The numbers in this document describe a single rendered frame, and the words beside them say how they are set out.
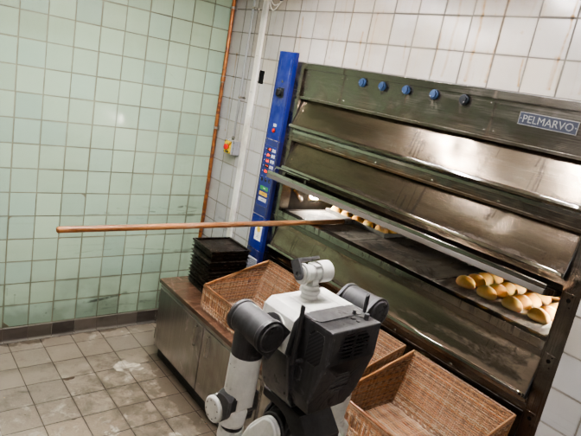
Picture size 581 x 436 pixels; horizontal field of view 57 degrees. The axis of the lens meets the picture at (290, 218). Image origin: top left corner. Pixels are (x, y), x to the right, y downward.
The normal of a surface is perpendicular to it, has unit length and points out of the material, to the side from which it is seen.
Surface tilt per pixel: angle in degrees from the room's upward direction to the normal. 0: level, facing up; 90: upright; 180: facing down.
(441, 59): 90
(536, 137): 90
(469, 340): 70
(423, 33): 90
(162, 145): 90
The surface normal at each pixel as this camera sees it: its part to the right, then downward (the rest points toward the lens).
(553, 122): -0.78, 0.01
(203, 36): 0.60, 0.30
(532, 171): -0.67, -0.32
